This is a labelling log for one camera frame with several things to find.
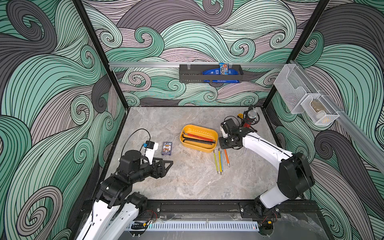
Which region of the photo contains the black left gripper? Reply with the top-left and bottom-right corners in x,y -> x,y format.
128,155 -> 172,184

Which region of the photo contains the black hex key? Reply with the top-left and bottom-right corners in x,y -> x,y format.
180,137 -> 216,149

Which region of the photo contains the red hex key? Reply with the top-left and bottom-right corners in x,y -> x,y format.
183,131 -> 216,143

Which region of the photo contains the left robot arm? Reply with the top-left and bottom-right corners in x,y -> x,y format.
77,150 -> 174,240

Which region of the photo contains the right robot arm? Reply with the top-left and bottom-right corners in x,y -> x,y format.
219,126 -> 315,218

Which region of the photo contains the blue playing cards box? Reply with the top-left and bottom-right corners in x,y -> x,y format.
162,142 -> 173,156

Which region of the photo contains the yellow plastic storage box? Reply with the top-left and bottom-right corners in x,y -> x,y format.
180,125 -> 219,153

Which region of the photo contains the black tripod microphone stand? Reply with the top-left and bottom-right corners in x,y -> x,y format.
237,106 -> 260,133

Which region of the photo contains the blue snack packet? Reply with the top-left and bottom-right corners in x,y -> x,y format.
203,63 -> 240,84

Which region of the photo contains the small clear bin with contents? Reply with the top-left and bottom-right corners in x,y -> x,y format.
301,94 -> 340,126

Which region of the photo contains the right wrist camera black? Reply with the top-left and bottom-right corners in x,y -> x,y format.
221,119 -> 239,138

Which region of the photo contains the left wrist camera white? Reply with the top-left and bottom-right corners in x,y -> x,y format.
144,141 -> 159,165

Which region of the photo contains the black left camera cable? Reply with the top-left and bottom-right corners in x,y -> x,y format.
120,128 -> 152,158

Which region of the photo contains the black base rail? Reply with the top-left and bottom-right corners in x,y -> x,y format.
138,200 -> 320,220

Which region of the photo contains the white slotted cable duct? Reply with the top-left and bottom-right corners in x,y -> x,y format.
128,221 -> 260,232

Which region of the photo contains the black frame corner post left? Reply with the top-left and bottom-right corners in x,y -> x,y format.
73,0 -> 130,112

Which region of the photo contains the black frame corner post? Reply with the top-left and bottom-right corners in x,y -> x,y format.
73,0 -> 130,112
262,0 -> 331,109

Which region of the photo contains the clear plastic wall bin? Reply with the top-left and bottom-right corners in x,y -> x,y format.
274,64 -> 310,114

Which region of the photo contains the black wall shelf basket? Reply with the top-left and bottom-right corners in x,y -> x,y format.
179,64 -> 244,84

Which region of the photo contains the aluminium back rail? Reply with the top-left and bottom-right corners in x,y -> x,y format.
109,61 -> 285,69

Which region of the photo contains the aluminium rail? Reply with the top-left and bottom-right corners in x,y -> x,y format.
109,61 -> 285,69
290,60 -> 384,173

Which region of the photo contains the black frame corner post right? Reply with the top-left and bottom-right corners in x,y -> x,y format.
262,0 -> 331,109

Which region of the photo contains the aluminium right rail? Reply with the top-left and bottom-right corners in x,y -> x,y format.
290,60 -> 384,173

